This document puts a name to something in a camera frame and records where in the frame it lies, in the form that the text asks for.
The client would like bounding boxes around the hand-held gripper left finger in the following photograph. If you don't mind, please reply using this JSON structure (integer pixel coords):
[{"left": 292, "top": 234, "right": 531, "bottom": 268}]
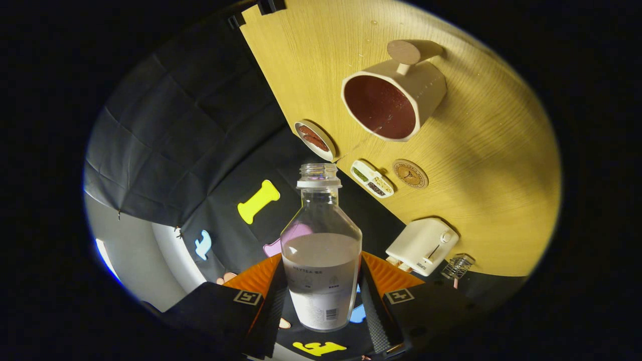
[{"left": 160, "top": 253, "right": 289, "bottom": 359}]

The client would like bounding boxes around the white divided grain dish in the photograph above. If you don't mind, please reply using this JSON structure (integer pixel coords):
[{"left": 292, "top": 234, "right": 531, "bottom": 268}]
[{"left": 350, "top": 159, "right": 395, "bottom": 199}]

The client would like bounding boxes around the wire mesh holder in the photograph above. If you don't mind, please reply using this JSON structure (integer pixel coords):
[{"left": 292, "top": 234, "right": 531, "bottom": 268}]
[{"left": 441, "top": 253, "right": 475, "bottom": 280}]

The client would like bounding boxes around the black backdrop cloth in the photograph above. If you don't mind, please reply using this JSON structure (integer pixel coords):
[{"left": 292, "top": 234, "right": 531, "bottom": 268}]
[{"left": 83, "top": 10, "right": 527, "bottom": 361}]

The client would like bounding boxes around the white toaster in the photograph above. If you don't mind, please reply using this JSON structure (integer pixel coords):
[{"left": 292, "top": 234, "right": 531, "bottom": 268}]
[{"left": 385, "top": 217, "right": 459, "bottom": 277}]

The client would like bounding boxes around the white round plate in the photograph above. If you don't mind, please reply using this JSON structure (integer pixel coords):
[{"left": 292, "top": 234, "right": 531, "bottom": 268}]
[{"left": 294, "top": 120, "right": 337, "bottom": 162}]

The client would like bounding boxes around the wooden table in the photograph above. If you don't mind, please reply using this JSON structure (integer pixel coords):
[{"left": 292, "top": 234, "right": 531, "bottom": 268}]
[{"left": 240, "top": 0, "right": 562, "bottom": 277}]

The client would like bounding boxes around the round wooden coaster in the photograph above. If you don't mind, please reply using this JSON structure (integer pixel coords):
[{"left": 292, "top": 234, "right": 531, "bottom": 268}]
[{"left": 392, "top": 159, "right": 429, "bottom": 189}]

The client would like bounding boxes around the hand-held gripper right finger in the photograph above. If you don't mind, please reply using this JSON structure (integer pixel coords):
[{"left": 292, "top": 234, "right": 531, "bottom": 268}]
[{"left": 359, "top": 251, "right": 482, "bottom": 357}]

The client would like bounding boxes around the cream cup with wooden handle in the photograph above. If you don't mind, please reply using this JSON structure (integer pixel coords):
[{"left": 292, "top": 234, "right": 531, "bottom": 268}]
[{"left": 341, "top": 39, "right": 448, "bottom": 142}]

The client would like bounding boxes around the clear plastic juice bottle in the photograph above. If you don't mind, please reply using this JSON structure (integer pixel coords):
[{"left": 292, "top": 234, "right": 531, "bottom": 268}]
[{"left": 280, "top": 163, "right": 363, "bottom": 332}]

